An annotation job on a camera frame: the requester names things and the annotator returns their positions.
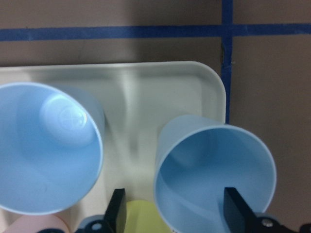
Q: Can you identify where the cream plastic tray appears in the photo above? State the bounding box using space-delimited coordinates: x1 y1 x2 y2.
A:
0 61 225 231

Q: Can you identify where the light blue ikea cup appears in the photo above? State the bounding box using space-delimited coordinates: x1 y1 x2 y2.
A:
154 115 277 233

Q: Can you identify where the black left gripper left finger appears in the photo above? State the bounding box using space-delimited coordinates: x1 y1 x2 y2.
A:
104 188 127 233

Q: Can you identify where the pink plastic cup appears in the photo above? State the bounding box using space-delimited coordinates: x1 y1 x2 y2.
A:
4 215 70 233

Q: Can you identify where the yellow plastic cup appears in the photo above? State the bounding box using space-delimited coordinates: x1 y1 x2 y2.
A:
124 200 172 233

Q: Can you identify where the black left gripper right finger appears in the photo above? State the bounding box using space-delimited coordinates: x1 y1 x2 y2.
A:
223 187 257 233

